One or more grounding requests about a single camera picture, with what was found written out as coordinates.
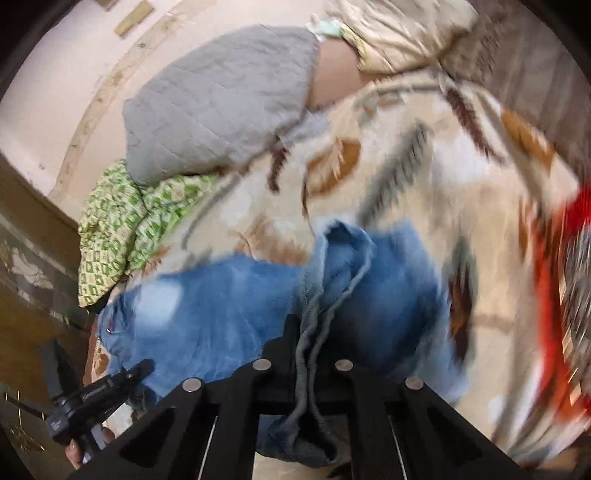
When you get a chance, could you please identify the person's left hand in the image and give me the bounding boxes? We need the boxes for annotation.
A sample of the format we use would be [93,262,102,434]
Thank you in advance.
[65,427,116,469]

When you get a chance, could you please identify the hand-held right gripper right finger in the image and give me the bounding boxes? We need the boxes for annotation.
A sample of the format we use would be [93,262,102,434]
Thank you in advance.
[318,357,525,480]

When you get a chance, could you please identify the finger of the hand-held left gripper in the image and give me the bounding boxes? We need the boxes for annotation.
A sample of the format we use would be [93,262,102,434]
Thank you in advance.
[42,340,77,404]
[81,359,155,407]

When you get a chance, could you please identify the leaf print fleece blanket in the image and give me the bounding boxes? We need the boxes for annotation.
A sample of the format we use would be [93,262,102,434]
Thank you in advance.
[85,69,583,467]

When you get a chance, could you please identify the brown textured cloth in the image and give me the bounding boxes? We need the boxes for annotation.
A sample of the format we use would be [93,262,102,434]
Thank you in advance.
[438,9,591,195]

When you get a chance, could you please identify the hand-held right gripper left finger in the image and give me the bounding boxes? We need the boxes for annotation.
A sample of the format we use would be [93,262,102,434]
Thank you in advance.
[69,314,305,480]

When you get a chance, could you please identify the grey quilted pillow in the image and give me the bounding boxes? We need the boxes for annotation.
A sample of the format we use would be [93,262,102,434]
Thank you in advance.
[122,25,331,188]

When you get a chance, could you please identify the red patterned cloth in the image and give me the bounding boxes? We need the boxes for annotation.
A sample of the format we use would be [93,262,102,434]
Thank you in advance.
[533,182,591,421]

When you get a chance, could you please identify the green patterned cloth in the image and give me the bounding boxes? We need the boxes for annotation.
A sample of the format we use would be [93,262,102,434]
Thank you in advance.
[78,159,220,308]

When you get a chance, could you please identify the cream satin pillow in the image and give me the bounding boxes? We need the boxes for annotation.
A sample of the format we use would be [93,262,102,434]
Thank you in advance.
[307,0,481,75]

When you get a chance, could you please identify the blue denim pants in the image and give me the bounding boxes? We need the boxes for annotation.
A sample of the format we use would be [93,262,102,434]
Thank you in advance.
[97,220,467,469]

